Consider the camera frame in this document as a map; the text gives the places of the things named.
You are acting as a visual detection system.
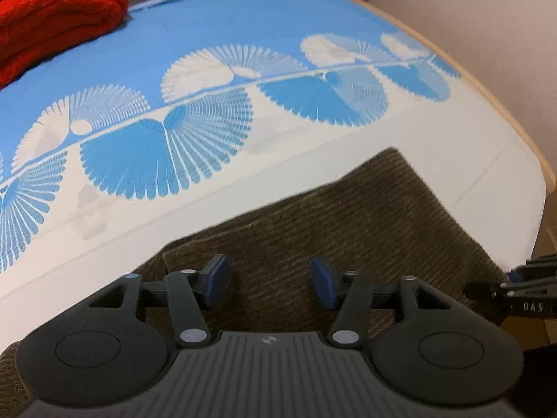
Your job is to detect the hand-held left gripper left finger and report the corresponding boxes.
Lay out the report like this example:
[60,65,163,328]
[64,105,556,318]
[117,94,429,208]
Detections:
[89,254,233,349]

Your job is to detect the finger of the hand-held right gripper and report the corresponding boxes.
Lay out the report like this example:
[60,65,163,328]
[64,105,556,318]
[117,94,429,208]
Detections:
[464,281,557,302]
[506,254,557,283]

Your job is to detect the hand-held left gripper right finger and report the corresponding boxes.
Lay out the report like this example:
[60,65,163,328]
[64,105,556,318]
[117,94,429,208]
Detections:
[310,258,457,349]

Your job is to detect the brown corduroy pants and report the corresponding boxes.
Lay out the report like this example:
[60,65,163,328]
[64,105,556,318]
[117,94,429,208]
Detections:
[0,148,512,405]

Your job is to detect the blue white printed bed sheet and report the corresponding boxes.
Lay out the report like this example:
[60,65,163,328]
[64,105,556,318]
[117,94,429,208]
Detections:
[0,0,548,314]

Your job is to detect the red folded blanket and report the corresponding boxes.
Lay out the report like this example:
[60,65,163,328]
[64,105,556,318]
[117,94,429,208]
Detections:
[0,0,129,90]

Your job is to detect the wooden bed frame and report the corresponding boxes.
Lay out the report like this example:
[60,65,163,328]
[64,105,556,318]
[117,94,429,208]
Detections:
[278,0,557,194]

